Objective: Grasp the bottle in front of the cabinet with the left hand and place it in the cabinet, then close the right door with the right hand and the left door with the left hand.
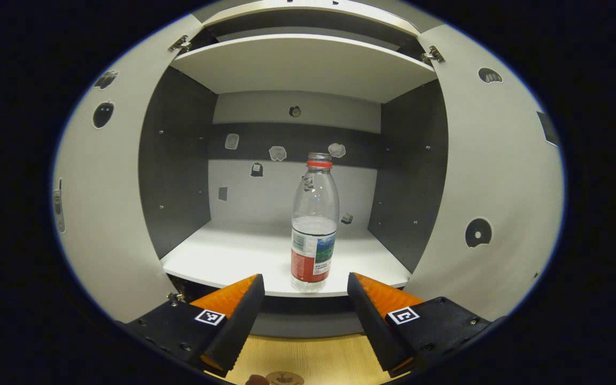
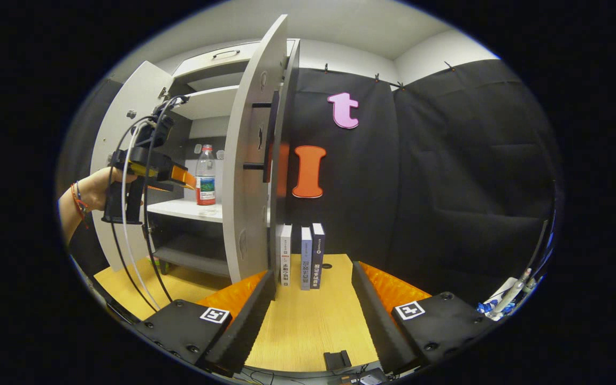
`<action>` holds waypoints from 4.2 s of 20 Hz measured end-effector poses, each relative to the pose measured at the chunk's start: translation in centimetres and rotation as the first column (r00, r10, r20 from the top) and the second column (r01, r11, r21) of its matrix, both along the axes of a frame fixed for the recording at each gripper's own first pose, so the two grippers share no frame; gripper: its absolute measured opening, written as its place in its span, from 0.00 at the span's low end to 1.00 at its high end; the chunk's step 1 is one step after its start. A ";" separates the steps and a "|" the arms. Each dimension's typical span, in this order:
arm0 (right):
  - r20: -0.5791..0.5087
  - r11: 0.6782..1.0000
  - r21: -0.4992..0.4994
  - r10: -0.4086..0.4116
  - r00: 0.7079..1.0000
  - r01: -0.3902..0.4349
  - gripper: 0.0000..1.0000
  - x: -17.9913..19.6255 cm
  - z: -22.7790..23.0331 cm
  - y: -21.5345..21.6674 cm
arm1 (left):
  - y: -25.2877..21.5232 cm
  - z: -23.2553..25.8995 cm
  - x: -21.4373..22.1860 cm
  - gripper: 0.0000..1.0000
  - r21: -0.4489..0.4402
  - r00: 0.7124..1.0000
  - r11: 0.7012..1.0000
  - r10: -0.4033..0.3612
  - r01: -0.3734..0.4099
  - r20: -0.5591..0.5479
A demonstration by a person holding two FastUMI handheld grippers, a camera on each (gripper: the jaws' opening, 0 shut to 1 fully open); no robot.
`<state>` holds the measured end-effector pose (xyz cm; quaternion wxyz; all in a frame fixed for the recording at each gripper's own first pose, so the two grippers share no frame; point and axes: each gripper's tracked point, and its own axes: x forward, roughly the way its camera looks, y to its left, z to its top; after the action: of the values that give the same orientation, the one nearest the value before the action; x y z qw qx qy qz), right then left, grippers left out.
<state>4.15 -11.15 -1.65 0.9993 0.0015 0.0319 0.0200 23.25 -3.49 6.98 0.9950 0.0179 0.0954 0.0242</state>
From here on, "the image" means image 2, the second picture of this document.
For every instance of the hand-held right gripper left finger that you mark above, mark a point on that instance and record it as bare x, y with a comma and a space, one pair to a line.
249, 331

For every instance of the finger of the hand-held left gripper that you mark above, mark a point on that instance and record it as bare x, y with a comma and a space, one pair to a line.
161, 188
182, 176

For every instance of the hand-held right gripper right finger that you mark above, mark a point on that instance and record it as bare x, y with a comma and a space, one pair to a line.
377, 326

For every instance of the clear bottle with red label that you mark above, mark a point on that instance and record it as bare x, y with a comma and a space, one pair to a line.
206, 187

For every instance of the white cabinet door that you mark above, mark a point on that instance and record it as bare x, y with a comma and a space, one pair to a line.
244, 224
121, 112

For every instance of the white cabinet shelf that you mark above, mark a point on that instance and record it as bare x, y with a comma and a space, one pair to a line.
190, 209
206, 102

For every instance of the white book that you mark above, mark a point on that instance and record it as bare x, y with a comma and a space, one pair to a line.
285, 256

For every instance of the grey-blue book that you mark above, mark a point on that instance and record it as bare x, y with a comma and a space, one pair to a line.
306, 262

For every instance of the dark blue book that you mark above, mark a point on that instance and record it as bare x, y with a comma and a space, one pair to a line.
317, 256

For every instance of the blue twist tie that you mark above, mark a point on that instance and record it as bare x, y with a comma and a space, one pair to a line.
487, 308

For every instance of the white cabinet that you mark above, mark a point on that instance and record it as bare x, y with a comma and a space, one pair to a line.
212, 64

